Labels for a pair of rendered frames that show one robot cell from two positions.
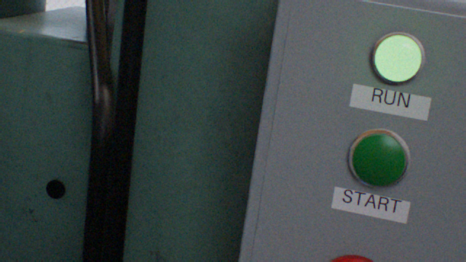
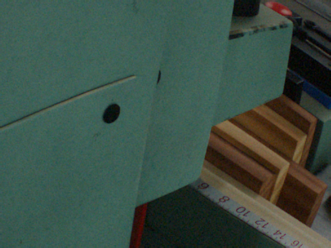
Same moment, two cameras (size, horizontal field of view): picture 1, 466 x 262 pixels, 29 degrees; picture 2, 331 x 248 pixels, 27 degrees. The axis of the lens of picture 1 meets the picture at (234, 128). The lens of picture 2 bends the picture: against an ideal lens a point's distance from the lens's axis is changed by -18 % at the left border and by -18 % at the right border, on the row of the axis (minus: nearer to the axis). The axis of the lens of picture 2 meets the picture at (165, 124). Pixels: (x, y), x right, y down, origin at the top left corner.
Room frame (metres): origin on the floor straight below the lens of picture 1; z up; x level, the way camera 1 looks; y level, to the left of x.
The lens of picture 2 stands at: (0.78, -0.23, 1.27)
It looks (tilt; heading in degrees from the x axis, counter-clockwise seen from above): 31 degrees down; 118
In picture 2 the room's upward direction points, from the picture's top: 11 degrees clockwise
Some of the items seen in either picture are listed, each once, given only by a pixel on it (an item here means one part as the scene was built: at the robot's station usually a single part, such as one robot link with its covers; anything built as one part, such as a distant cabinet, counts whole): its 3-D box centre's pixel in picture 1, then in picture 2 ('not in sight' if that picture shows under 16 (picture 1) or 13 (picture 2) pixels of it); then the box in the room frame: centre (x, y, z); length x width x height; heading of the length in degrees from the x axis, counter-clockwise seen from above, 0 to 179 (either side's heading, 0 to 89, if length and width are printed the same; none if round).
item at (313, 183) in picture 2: not in sight; (224, 150); (0.56, 0.28, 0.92); 0.23 x 0.02 x 0.05; 168
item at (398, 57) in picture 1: (397, 58); not in sight; (0.33, -0.06, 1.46); 0.02 x 0.01 x 0.02; 78
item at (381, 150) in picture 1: (378, 159); not in sight; (0.33, -0.06, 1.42); 0.02 x 0.01 x 0.02; 78
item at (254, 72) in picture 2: not in sight; (195, 60); (0.56, 0.20, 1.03); 0.14 x 0.07 x 0.09; 78
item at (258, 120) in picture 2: not in sight; (231, 128); (0.56, 0.30, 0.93); 0.15 x 0.02 x 0.07; 168
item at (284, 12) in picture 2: not in sight; (278, 10); (0.55, 0.40, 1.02); 0.03 x 0.03 x 0.01
